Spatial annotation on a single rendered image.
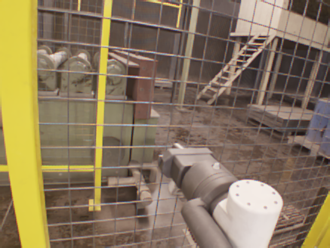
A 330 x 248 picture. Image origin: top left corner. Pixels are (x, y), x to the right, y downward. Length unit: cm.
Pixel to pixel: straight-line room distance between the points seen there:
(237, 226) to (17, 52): 39
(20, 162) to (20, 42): 21
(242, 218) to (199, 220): 6
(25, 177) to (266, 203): 40
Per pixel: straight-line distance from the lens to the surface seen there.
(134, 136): 234
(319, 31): 1043
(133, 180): 213
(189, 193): 36
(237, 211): 28
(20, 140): 43
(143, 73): 207
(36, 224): 54
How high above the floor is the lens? 142
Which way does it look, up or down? 18 degrees down
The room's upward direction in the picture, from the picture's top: 9 degrees clockwise
